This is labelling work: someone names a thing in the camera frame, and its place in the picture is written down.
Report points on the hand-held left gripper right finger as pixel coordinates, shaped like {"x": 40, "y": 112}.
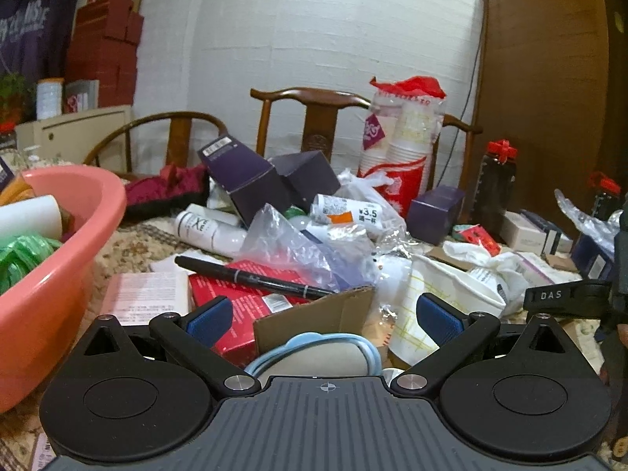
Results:
{"x": 436, "y": 321}

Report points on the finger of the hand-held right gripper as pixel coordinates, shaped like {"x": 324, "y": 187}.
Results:
{"x": 564, "y": 299}

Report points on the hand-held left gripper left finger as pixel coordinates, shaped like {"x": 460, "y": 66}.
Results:
{"x": 211, "y": 319}

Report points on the pink plastic basin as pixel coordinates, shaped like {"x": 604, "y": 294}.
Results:
{"x": 73, "y": 265}

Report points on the wide white cardboard tube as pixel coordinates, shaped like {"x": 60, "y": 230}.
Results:
{"x": 29, "y": 218}

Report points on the floral cloth desktop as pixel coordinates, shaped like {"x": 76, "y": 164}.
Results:
{"x": 127, "y": 250}

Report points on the red cardboard box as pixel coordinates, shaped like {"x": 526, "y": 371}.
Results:
{"x": 230, "y": 304}

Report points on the white cardboard box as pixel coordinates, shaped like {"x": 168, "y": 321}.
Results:
{"x": 544, "y": 262}

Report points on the crumpled white paper cup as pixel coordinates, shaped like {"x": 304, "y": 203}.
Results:
{"x": 441, "y": 274}

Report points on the navy box with white labels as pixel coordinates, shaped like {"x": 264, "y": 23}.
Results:
{"x": 593, "y": 257}

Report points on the black marker pen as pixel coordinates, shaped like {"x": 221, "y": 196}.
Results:
{"x": 245, "y": 277}

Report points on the white and pink box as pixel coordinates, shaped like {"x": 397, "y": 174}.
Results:
{"x": 147, "y": 299}

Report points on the white and navy box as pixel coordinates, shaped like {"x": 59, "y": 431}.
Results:
{"x": 535, "y": 233}

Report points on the crumpled white tissue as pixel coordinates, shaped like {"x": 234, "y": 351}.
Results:
{"x": 490, "y": 265}

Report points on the crumpled clear plastic bag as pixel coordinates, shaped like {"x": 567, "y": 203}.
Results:
{"x": 579, "y": 216}

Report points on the white cosmetic bottle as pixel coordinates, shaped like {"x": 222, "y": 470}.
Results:
{"x": 206, "y": 228}

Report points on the small red packet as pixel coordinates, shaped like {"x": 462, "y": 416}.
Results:
{"x": 478, "y": 238}

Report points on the small purple cardboard box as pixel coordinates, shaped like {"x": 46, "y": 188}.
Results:
{"x": 436, "y": 213}

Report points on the folded brown cardboard piece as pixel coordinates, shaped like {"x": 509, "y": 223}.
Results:
{"x": 319, "y": 324}

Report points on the white lid with blue rim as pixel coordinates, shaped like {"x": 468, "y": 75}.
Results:
{"x": 314, "y": 353}

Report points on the dark bottle with red cap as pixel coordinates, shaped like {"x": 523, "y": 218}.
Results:
{"x": 495, "y": 191}
{"x": 606, "y": 196}

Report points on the dark red cloth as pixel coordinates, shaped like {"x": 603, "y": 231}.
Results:
{"x": 167, "y": 189}

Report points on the white cup with orange label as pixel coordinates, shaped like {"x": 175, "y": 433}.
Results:
{"x": 343, "y": 208}

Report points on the large purple box, white label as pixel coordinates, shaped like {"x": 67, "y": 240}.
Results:
{"x": 245, "y": 176}

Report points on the white plastic bag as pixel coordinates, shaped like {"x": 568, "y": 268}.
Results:
{"x": 373, "y": 189}

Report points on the bagged stack of paper cups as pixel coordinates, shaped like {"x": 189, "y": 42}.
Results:
{"x": 402, "y": 147}

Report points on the round-back wooden chair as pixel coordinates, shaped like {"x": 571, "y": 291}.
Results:
{"x": 181, "y": 132}

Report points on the brown wooden wardrobe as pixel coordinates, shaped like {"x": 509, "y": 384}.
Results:
{"x": 539, "y": 83}

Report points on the straight-back wooden chair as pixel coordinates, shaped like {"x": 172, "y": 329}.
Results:
{"x": 319, "y": 122}

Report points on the white cabinet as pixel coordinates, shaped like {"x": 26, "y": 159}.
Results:
{"x": 73, "y": 132}

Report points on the red and white printed box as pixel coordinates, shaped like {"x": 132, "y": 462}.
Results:
{"x": 81, "y": 95}

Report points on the white jar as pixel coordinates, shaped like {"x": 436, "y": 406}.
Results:
{"x": 50, "y": 100}

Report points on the small bottle with red cap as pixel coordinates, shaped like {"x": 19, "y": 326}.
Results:
{"x": 7, "y": 137}

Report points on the green potted plant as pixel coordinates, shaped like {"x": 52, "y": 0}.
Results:
{"x": 17, "y": 95}

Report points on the stack of red boxes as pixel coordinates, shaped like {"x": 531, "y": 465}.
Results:
{"x": 103, "y": 34}

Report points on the purple wall banner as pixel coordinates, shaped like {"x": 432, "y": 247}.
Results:
{"x": 34, "y": 10}

